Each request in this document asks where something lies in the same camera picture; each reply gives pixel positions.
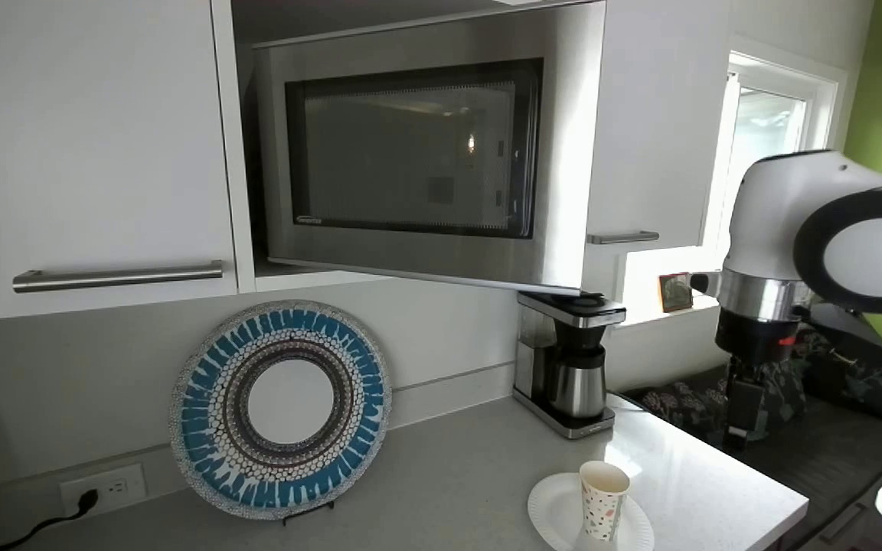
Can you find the dark grey bench seat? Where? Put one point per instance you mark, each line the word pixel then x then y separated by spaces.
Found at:
pixel 841 470

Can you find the stainless microwave door with window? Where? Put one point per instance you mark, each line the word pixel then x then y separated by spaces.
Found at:
pixel 415 153

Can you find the camouflage pattern cushion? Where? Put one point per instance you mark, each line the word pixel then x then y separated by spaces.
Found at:
pixel 680 402
pixel 871 383

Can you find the black plate stand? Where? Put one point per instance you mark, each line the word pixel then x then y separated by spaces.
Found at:
pixel 308 509

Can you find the blue white decorative plate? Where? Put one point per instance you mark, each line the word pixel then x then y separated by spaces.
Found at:
pixel 279 409

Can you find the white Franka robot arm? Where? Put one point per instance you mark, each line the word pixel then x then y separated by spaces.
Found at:
pixel 778 219

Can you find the small picture frame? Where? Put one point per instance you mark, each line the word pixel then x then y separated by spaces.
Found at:
pixel 676 291

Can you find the white wall outlet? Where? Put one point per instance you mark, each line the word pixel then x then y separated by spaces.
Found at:
pixel 119 489

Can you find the dotted paper cup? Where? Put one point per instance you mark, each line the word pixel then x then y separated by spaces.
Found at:
pixel 605 501

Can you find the white framed window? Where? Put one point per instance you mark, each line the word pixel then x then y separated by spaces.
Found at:
pixel 767 110

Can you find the stainless black coffee maker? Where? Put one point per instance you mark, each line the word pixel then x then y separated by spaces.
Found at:
pixel 567 356

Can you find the wide white cabinet door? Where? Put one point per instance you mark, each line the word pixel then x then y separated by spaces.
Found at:
pixel 83 142

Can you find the plain white plate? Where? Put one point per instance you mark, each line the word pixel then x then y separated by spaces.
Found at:
pixel 552 509

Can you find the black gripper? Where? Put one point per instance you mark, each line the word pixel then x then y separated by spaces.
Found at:
pixel 751 356

